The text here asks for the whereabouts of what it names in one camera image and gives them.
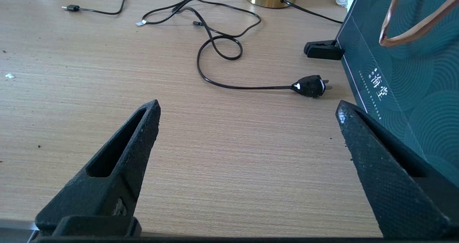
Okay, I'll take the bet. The dark framed board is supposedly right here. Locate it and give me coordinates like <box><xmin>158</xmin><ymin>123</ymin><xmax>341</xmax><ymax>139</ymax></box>
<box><xmin>336</xmin><ymin>0</ymin><xmax>459</xmax><ymax>187</ymax></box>

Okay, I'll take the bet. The black USB cable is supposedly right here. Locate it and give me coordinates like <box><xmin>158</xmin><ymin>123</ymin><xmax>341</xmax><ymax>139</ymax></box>
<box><xmin>62</xmin><ymin>0</ymin><xmax>261</xmax><ymax>39</ymax></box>

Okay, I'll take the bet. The black plastic clip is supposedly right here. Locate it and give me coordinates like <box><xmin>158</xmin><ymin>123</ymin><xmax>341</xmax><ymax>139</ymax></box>
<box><xmin>304</xmin><ymin>39</ymin><xmax>345</xmax><ymax>60</ymax></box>

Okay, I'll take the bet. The black lamp cable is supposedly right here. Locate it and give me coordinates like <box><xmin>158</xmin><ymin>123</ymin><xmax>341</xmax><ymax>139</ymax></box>
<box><xmin>142</xmin><ymin>0</ymin><xmax>344</xmax><ymax>98</ymax></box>

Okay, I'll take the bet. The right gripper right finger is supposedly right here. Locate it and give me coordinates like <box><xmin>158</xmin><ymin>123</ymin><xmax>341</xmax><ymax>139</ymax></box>
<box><xmin>335</xmin><ymin>100</ymin><xmax>459</xmax><ymax>240</ymax></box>

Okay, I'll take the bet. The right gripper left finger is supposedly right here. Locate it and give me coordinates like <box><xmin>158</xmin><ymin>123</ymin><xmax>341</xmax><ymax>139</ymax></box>
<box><xmin>35</xmin><ymin>99</ymin><xmax>161</xmax><ymax>237</ymax></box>

